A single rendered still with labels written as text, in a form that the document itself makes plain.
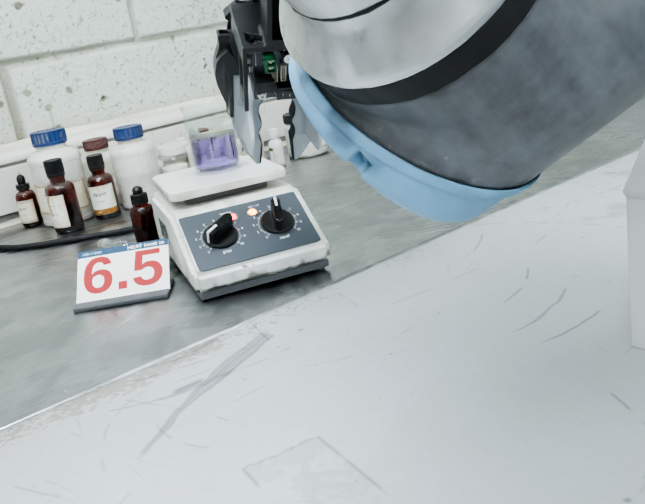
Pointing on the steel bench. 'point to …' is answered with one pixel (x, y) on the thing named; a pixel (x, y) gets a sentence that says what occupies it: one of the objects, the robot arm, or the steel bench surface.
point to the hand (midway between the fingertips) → (274, 142)
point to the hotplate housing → (305, 256)
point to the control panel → (248, 233)
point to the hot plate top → (246, 175)
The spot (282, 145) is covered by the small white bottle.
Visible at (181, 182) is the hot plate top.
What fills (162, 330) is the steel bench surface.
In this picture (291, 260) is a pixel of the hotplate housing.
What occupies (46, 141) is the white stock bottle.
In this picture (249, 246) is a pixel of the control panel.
